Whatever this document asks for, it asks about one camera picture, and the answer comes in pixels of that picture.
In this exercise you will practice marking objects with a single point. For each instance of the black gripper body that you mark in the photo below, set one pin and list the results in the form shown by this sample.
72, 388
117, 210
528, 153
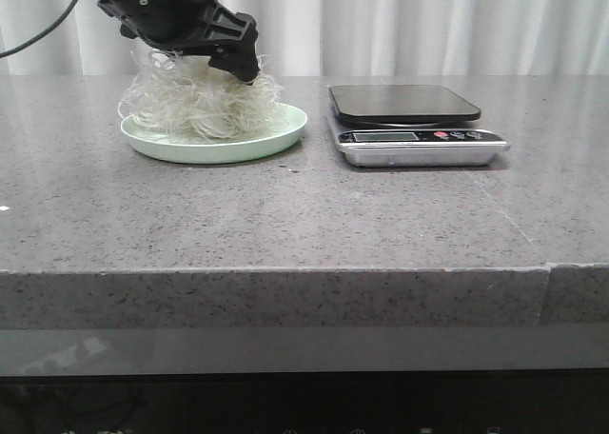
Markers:
188, 26

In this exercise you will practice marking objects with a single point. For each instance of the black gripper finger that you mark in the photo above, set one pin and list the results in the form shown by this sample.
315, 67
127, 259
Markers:
240, 60

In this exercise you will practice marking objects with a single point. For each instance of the white vermicelli noodle bundle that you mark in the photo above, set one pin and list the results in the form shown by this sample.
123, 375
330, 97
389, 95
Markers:
178, 96

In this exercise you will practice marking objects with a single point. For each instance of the white pleated curtain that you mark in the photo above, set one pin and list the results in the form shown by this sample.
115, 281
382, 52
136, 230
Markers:
343, 37

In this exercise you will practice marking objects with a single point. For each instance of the light green round plate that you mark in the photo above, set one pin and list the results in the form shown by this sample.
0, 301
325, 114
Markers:
185, 147

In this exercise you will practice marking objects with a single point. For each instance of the black silver kitchen scale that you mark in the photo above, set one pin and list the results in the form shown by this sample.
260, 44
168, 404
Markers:
403, 126

